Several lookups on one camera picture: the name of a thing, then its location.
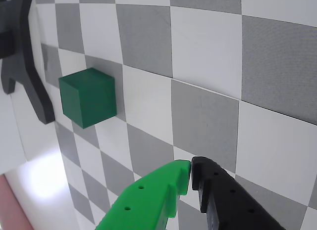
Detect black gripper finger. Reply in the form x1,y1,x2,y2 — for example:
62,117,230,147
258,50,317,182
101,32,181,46
190,156,286,230

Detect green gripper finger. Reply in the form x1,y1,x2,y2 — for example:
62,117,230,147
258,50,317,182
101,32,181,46
95,160,192,230

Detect green cube dice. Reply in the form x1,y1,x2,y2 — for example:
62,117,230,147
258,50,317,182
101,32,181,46
58,67,117,129

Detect grey white checkered mat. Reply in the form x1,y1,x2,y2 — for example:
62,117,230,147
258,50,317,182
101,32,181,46
34,0,317,230

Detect pink rounded object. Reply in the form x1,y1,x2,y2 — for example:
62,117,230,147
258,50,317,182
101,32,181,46
0,174,32,230

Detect black legged stand base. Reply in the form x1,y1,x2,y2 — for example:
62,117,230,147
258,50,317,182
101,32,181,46
0,0,55,125

